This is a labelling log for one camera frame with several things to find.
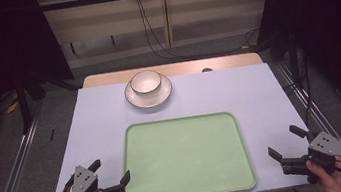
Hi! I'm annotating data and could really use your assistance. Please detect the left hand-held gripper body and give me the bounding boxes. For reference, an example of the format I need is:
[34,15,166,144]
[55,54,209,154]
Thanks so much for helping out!
[65,159,126,192]

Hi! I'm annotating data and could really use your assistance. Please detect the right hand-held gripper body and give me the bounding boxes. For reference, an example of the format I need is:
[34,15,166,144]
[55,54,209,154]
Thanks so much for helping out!
[277,129,341,189]

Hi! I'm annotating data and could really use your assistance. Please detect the person's right hand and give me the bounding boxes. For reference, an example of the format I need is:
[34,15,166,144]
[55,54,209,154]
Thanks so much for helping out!
[305,154,341,192]

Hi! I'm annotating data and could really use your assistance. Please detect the white table cover sheet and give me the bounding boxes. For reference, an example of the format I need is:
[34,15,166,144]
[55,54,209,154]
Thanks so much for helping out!
[31,57,318,192]

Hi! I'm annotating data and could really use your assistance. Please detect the light green tray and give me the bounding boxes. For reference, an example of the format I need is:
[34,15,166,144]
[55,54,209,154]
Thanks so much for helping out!
[114,107,259,192]

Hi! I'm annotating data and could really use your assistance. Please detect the white plate with dark rim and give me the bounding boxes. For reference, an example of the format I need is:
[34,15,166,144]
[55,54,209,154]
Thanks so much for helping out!
[122,72,176,112]

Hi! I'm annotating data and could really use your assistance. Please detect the white bowl with dark rim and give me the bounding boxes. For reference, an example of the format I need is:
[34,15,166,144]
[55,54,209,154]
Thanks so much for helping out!
[128,67,165,98]

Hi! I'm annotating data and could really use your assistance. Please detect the wooden table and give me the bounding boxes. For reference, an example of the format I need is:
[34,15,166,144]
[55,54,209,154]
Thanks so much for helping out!
[81,50,265,90]

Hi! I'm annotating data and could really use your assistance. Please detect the black stand with cable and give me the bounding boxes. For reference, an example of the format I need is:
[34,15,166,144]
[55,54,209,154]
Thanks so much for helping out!
[278,23,319,128]

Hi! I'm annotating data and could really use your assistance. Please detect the yellow cable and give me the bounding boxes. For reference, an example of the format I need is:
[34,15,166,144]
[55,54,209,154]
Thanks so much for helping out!
[4,92,22,115]

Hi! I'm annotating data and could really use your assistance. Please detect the long black wall cable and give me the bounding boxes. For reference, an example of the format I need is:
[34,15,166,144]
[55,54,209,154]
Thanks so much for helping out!
[135,0,265,66]

